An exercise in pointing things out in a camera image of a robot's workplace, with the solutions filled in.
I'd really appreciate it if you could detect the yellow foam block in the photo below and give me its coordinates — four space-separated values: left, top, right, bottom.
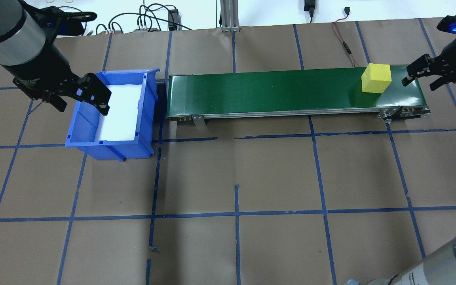
361 63 393 94

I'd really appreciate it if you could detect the blue plastic storage bin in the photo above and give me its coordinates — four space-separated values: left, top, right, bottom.
65 68 160 162

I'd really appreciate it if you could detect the green conveyor belt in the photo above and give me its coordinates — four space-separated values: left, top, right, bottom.
165 64 431 127

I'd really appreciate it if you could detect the red black wire pair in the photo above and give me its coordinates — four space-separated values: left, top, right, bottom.
332 11 361 68

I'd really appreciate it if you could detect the aluminium profile post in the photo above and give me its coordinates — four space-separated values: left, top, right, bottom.
220 0 239 32

